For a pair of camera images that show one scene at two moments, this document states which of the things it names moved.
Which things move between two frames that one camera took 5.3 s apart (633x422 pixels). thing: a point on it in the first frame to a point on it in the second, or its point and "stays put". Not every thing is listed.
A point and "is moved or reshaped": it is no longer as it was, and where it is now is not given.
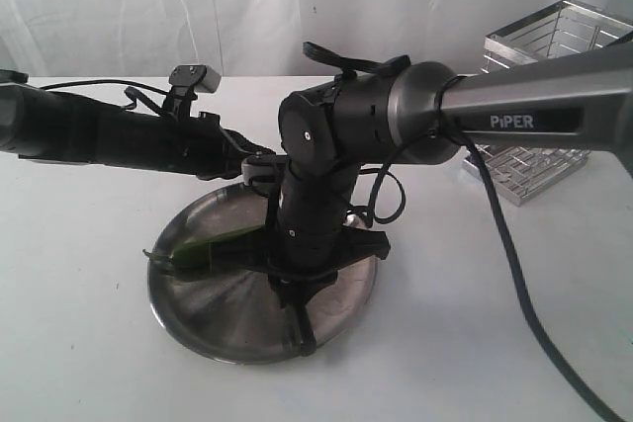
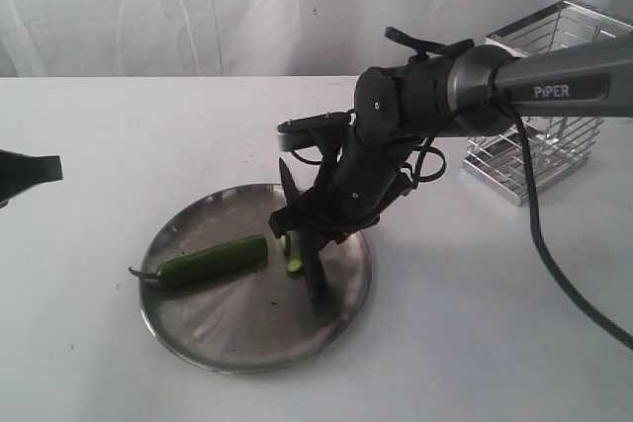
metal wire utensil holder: (564, 28) stays put
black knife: (305, 330) is moved or reshaped
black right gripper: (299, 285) to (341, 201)
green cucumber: (214, 252) is moved or reshaped
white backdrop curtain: (248, 12) stays put
